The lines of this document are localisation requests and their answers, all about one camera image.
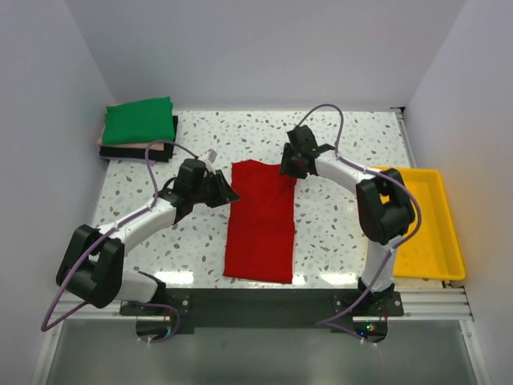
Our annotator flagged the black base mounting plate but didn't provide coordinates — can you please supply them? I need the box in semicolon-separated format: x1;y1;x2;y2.
119;287;404;336

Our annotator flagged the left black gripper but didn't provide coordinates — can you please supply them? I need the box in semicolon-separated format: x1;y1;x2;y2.
191;169;240;209

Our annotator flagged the aluminium frame rail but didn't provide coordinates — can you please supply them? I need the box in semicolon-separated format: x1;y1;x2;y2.
54;104;481;384

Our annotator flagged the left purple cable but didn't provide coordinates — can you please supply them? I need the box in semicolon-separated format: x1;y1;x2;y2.
41;140;205;345

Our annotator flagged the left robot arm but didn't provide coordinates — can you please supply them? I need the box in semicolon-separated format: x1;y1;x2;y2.
56;159;240;314

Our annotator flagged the green folded t shirt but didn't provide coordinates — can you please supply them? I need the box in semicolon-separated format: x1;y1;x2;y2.
102;96;176;146

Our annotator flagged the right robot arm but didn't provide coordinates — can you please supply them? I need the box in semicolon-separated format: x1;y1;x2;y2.
280;126;416;315

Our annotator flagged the yellow plastic tray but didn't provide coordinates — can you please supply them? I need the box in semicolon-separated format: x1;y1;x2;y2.
394;168;467;281

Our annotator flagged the pink folded t shirt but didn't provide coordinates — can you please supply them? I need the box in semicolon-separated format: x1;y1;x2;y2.
97;137;164;151

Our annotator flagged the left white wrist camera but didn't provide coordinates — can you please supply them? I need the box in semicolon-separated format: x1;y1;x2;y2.
198;148;217;167

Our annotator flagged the red t shirt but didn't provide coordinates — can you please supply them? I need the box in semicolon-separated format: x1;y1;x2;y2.
224;160;297;284

